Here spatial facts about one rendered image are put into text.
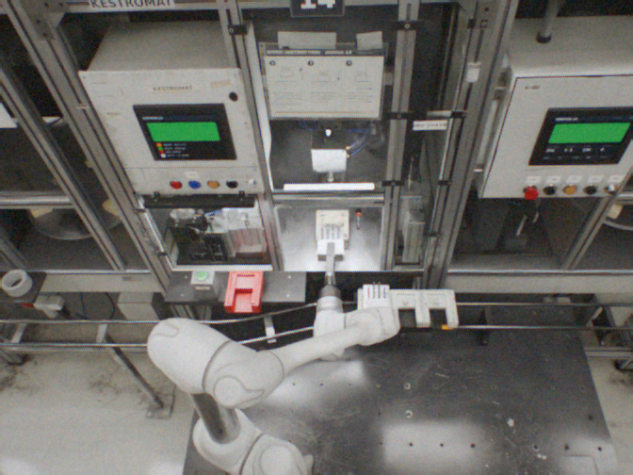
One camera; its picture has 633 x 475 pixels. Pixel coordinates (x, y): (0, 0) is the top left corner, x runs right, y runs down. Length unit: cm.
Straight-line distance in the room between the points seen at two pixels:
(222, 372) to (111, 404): 187
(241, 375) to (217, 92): 73
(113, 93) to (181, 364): 74
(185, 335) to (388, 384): 102
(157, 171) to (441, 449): 135
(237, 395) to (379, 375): 100
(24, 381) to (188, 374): 211
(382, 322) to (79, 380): 195
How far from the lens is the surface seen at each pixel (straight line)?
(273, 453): 173
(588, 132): 161
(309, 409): 205
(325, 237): 196
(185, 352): 127
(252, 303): 194
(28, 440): 315
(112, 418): 300
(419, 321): 198
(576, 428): 218
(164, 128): 155
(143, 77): 148
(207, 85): 145
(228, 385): 119
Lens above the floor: 261
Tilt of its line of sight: 52 degrees down
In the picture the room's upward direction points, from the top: 4 degrees counter-clockwise
